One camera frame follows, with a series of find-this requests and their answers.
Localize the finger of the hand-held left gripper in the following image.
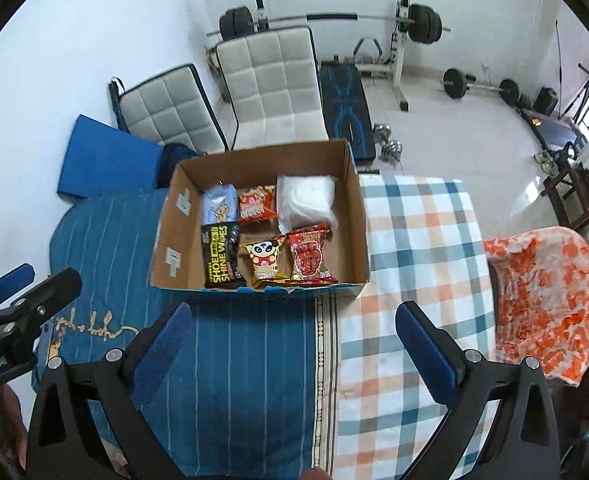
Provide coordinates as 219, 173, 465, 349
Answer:
0, 267, 82, 361
0, 263, 36, 306

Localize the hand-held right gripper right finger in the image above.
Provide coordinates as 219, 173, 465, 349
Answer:
395, 301, 560, 480

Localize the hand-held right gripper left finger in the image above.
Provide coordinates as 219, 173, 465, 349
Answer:
27, 302, 195, 480

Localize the black wipes packet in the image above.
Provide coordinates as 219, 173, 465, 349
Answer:
200, 221, 248, 290

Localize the cardboard box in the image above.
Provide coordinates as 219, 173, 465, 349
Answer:
148, 139, 371, 297

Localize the yellow snack packet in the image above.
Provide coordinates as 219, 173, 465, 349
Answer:
238, 235, 291, 288

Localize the red snack packet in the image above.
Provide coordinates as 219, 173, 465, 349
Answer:
287, 224, 339, 283

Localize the light blue tissue packet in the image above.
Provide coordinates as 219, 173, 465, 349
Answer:
202, 184, 239, 226

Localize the orange snack packet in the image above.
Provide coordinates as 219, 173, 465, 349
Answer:
237, 185, 279, 225

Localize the white plastic packet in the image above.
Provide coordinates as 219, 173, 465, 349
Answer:
276, 174, 338, 235

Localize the person's left forearm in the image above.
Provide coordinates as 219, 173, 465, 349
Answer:
2, 385, 31, 468

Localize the blue striped blanket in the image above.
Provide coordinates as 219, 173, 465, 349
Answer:
32, 187, 340, 480

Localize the plaid bed sheet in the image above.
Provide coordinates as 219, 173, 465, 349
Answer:
319, 172, 500, 480

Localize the orange floral blanket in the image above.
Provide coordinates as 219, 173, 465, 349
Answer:
482, 226, 589, 388

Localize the blue foam mat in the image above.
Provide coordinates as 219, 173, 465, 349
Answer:
57, 114, 165, 202

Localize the dark blue cloth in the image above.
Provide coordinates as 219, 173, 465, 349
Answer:
157, 142, 200, 188

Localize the white padded chair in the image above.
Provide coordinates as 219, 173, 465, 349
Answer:
214, 26, 330, 151
117, 63, 230, 156

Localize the pair of white shoes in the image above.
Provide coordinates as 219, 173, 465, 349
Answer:
533, 150, 558, 177

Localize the dark wooden chair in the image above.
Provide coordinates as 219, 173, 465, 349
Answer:
545, 135, 589, 231

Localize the black weight bench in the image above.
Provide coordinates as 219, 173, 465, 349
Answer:
319, 60, 378, 165

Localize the dark exercise machine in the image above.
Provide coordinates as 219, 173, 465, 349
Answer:
519, 107, 583, 153

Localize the short barbell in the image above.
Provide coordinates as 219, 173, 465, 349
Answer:
439, 67, 521, 108

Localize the black speaker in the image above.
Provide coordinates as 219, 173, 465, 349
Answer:
533, 87, 559, 113

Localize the white barbell rack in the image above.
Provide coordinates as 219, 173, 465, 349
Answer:
249, 0, 415, 112

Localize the thin metal bar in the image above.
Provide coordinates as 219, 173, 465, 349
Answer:
555, 20, 563, 108

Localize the long barbell with black plates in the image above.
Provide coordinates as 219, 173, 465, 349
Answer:
207, 4, 451, 43

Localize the grey exercise handle frame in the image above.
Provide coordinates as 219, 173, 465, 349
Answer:
352, 36, 393, 78

